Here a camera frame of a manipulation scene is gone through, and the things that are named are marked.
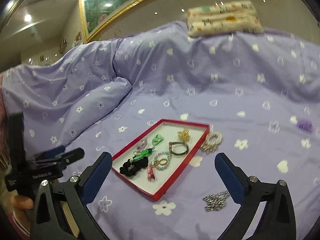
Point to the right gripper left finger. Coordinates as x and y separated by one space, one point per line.
93 177

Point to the left hand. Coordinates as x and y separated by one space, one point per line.
21 203

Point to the patterned cream pillow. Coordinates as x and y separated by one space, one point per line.
223 19

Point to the gold wrist watch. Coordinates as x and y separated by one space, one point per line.
178 148

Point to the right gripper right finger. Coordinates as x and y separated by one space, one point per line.
233 177

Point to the yellow claw hair clip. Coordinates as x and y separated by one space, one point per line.
184 135

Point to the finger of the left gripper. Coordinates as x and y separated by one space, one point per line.
63 159
52 153

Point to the purple floral bedsheet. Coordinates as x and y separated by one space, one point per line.
251 88

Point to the left red sleeve forearm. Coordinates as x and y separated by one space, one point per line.
15 224

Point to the green hair clip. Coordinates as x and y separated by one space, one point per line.
157 139

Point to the purple fluffy pompom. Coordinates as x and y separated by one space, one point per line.
304 125

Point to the black scrunchie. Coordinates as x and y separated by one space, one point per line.
130 169

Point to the red jewelry box tray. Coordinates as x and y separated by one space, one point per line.
166 166

